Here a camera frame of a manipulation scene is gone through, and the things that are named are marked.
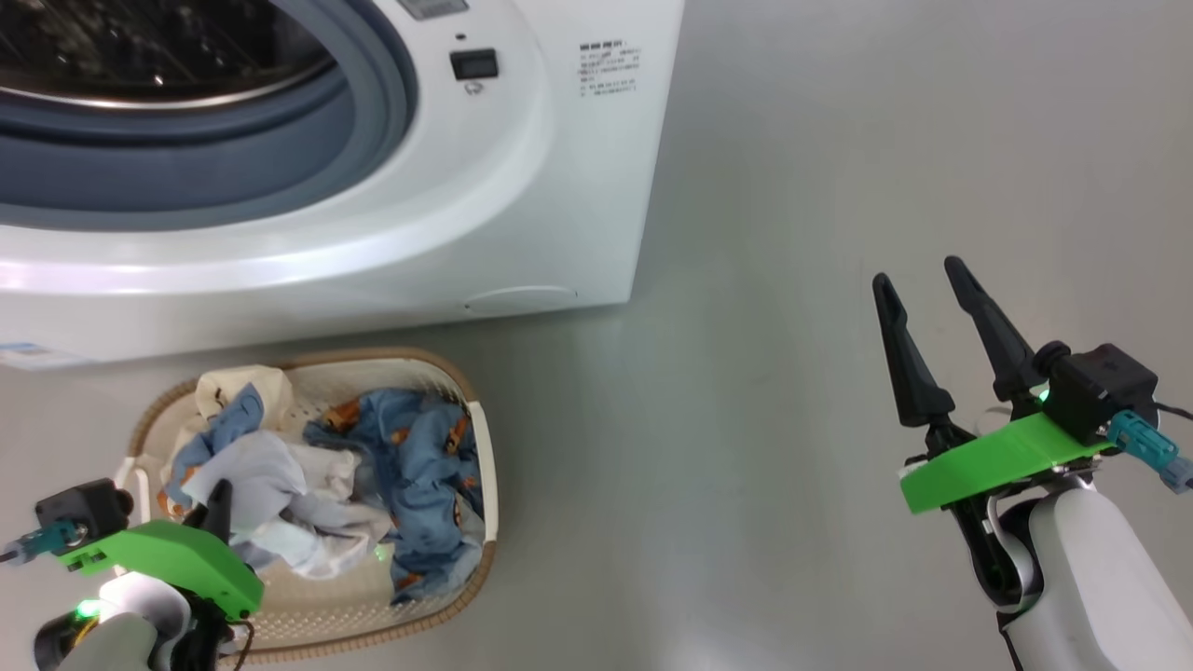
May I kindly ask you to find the teal right connector with cable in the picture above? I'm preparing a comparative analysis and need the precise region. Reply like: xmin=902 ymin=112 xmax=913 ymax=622
xmin=1106 ymin=401 xmax=1193 ymax=496

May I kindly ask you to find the white front-loading washing machine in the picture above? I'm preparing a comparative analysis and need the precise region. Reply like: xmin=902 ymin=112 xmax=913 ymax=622
xmin=0 ymin=0 xmax=687 ymax=366

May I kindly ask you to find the cream and blue garment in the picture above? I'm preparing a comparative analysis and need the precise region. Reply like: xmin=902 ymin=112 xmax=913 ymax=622
xmin=157 ymin=364 xmax=299 ymax=519

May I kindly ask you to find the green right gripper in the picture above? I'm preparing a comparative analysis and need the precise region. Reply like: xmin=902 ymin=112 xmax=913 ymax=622
xmin=872 ymin=255 xmax=1115 ymax=515

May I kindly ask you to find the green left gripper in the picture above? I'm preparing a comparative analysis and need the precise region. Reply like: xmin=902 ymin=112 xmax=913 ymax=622
xmin=56 ymin=480 xmax=265 ymax=619

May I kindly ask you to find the blue energy label sticker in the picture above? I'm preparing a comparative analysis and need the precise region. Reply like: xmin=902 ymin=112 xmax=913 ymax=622
xmin=0 ymin=341 xmax=91 ymax=373

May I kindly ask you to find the black door latch socket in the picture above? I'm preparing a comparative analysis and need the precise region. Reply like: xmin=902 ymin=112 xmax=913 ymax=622
xmin=449 ymin=48 xmax=501 ymax=81

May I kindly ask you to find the cream perforated laundry basket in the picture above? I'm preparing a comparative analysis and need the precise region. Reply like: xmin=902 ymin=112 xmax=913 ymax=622
xmin=114 ymin=348 xmax=501 ymax=665

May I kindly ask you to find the pale blue white garment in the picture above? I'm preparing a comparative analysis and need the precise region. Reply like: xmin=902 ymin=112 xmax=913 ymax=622
xmin=180 ymin=430 xmax=394 ymax=581

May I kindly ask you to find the round drain filter cover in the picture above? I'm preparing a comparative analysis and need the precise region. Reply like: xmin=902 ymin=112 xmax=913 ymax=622
xmin=463 ymin=284 xmax=580 ymax=316

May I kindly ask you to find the printed text label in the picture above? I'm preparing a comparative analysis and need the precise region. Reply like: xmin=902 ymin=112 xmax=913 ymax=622
xmin=577 ymin=40 xmax=642 ymax=98

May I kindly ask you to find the blue fox print garment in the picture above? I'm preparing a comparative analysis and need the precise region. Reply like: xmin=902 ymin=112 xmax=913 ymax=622
xmin=302 ymin=388 xmax=487 ymax=606

